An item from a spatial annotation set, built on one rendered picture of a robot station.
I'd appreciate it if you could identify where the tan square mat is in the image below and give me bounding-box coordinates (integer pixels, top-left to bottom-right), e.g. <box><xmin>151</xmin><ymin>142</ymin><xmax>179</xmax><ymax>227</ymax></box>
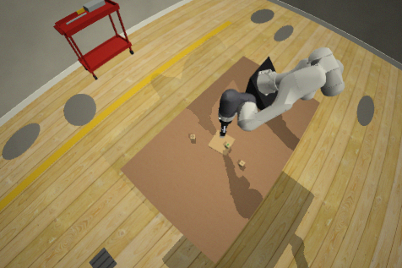
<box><xmin>208</xmin><ymin>130</ymin><xmax>235</xmax><ymax>156</ymax></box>

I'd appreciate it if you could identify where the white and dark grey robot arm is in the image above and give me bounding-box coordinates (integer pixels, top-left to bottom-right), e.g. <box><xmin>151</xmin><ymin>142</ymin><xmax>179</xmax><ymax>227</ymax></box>
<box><xmin>218</xmin><ymin>47</ymin><xmax>345</xmax><ymax>131</ymax></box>

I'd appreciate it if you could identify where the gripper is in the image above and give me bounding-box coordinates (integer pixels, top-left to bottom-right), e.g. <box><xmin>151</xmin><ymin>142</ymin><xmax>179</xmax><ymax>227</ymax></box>
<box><xmin>219</xmin><ymin>120</ymin><xmax>232</xmax><ymax>138</ymax></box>

